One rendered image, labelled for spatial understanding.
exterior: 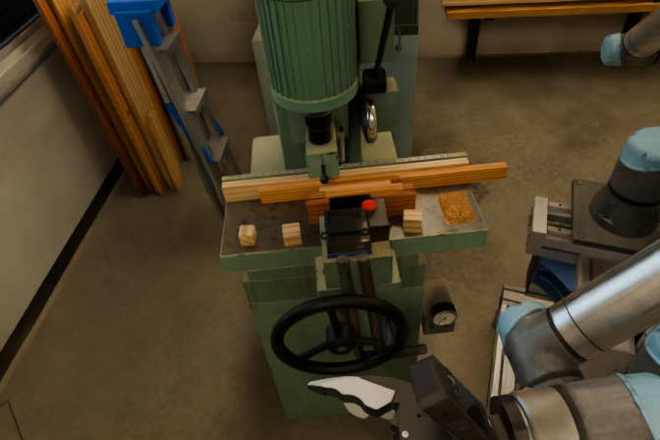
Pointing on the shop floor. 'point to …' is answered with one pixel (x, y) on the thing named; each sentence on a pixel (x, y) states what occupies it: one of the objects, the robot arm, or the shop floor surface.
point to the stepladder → (149, 15)
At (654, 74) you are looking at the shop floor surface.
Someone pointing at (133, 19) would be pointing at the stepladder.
